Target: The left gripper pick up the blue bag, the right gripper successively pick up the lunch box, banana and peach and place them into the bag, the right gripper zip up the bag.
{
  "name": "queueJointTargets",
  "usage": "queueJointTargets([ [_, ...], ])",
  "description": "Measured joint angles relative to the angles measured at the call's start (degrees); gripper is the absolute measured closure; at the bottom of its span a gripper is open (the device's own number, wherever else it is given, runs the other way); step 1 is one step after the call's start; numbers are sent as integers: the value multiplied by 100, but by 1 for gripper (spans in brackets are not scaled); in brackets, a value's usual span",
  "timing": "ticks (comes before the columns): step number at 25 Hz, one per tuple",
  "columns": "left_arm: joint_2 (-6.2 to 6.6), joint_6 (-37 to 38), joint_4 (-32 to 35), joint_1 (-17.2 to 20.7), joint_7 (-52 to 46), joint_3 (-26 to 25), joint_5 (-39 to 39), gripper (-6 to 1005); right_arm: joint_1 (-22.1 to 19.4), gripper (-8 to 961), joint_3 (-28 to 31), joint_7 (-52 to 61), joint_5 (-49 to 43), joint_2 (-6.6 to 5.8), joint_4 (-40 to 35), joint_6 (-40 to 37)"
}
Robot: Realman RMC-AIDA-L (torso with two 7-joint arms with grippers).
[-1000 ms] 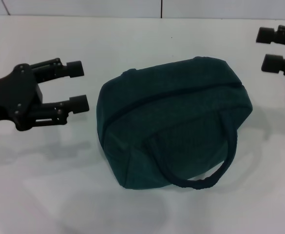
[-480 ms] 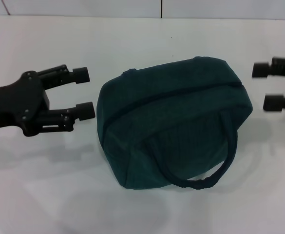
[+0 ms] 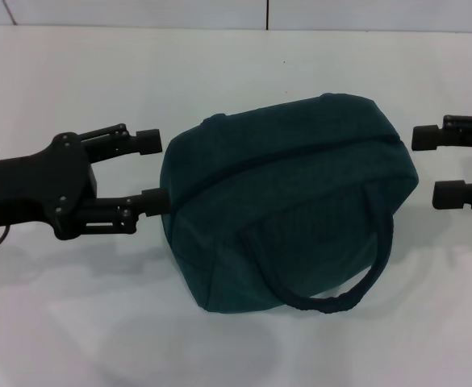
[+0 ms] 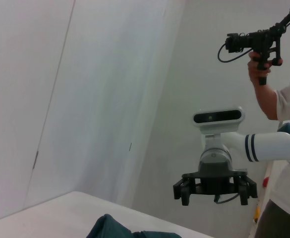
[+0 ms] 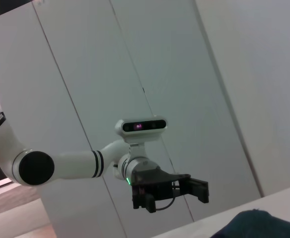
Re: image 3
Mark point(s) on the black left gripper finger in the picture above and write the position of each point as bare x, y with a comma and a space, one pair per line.
139, 141
147, 201

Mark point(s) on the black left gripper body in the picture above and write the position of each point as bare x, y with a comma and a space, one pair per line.
30, 189

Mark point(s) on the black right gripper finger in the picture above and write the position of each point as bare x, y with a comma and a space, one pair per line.
453, 195
433, 137

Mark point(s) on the dark teal insulated bag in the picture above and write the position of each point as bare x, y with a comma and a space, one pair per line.
292, 209

